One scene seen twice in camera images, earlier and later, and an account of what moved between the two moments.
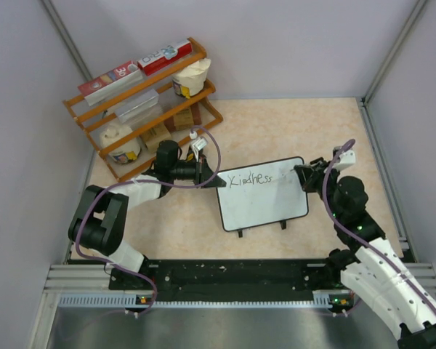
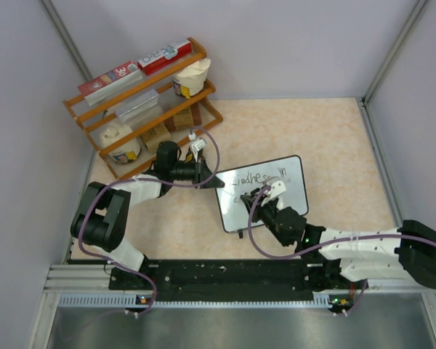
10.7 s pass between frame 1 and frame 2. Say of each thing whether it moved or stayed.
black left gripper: stayed
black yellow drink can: stayed
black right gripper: moved
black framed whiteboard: stayed
